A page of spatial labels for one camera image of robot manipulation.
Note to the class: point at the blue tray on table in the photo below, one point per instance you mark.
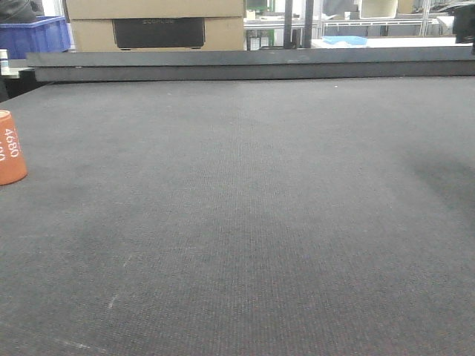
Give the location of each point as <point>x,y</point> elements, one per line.
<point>345,40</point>

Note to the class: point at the blue plastic crate background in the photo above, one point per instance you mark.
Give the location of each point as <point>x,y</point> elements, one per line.
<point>49,34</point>

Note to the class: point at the white plastic bin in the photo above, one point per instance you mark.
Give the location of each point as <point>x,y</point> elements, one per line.
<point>378,9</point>

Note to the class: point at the black vertical pole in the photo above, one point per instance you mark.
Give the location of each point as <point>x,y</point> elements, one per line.
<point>288,24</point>

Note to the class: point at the large cardboard box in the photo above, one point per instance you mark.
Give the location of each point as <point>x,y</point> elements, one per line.
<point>115,26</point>

